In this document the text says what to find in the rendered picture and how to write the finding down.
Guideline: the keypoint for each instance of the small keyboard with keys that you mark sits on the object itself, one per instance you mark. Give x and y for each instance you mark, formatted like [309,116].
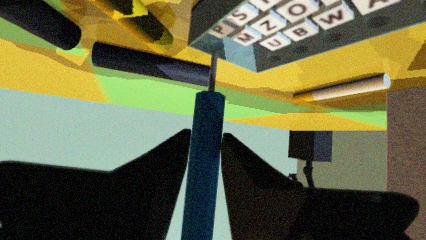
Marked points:
[262,35]

